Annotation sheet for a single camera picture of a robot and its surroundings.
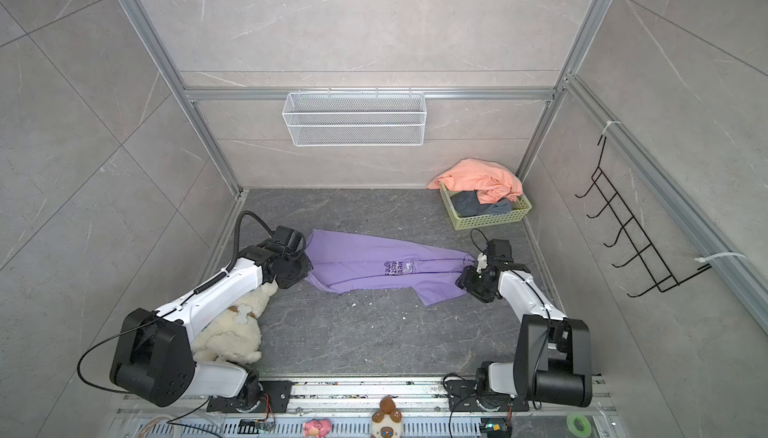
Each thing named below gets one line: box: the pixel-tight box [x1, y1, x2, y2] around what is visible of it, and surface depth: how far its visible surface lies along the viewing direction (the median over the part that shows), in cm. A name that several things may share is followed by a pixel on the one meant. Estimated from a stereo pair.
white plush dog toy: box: [190, 280, 278, 364], surface depth 77 cm
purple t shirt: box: [306, 230, 477, 306], surface depth 97 cm
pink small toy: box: [303, 418, 331, 438], surface depth 69 cm
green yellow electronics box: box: [480, 418, 511, 438], surface depth 72 cm
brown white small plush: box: [371, 396, 402, 438], surface depth 69 cm
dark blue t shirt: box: [450, 190, 513, 217], surface depth 113 cm
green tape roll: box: [566, 412, 592, 438], surface depth 71 cm
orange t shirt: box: [426, 157, 523, 204], surface depth 109 cm
